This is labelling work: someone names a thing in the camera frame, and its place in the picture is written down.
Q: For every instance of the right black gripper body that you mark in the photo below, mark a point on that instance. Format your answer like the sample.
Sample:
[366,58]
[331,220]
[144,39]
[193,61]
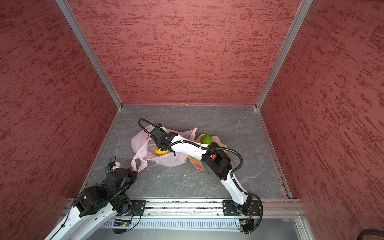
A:
[162,143]

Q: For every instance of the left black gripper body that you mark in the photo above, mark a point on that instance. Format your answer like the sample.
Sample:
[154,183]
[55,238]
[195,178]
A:
[129,182]

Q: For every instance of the yellow fake banana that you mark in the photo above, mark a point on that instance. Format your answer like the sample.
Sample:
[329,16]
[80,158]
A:
[159,152]

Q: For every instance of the pink plastic shopping bag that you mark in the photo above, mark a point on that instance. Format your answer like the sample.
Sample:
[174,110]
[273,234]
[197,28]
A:
[143,147]

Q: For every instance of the peach scalloped plate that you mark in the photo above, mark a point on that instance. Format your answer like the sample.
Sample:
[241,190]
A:
[197,164]

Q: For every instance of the green fake lime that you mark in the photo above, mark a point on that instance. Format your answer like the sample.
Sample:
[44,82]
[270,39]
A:
[206,140]

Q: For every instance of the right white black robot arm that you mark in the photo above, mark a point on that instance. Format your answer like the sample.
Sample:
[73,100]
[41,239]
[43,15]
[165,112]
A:
[219,163]

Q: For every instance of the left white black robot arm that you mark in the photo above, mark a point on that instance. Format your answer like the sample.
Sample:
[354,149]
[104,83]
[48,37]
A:
[95,205]

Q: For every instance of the left small circuit board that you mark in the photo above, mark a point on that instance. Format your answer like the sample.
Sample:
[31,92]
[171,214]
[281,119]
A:
[121,223]

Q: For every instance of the small circuit board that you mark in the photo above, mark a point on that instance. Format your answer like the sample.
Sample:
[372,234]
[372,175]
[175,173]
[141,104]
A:
[246,224]
[121,223]

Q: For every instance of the right small circuit board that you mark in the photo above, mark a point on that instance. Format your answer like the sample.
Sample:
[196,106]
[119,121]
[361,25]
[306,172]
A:
[246,224]

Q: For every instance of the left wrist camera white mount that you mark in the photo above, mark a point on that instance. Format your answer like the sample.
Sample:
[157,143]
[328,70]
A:
[112,166]

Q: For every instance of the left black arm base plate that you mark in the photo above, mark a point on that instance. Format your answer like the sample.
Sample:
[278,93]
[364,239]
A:
[137,207]

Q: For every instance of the white slotted cable duct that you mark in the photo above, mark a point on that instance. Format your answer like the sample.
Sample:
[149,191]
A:
[216,224]

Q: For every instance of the aluminium front rail frame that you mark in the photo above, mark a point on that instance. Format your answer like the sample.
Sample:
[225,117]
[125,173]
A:
[213,208]

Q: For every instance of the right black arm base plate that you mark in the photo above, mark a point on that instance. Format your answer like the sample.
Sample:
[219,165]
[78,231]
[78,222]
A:
[252,208]

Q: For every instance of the left aluminium corner post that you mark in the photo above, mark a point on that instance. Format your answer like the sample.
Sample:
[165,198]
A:
[79,33]

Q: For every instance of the aluminium corner post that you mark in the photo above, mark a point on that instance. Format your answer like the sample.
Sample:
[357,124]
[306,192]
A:
[79,33]
[290,37]

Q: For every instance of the right aluminium corner post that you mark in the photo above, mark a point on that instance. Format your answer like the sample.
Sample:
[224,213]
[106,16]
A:
[290,37]

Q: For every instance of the black corrugated hose corner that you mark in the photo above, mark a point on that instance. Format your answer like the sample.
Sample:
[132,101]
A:
[370,232]

